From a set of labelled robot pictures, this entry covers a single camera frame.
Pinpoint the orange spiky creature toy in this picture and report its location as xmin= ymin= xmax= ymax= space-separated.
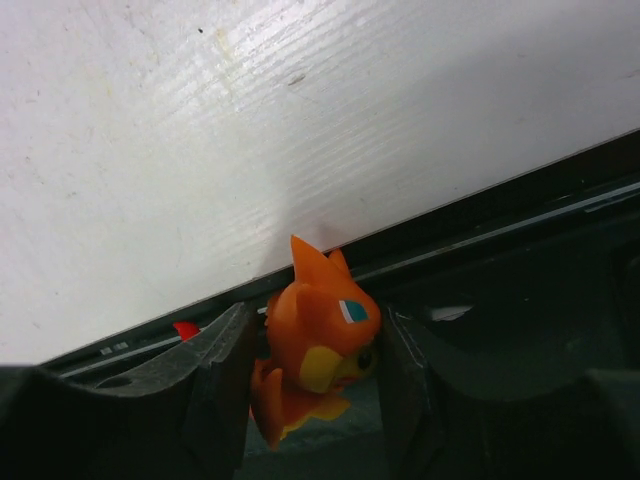
xmin=249 ymin=235 xmax=382 ymax=450

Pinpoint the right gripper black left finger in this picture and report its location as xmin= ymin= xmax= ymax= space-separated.
xmin=1 ymin=302 xmax=258 ymax=479

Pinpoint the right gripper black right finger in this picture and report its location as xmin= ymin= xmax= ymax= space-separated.
xmin=382 ymin=305 xmax=639 ymax=479

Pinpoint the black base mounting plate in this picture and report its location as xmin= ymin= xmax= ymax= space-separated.
xmin=39 ymin=127 xmax=640 ymax=480

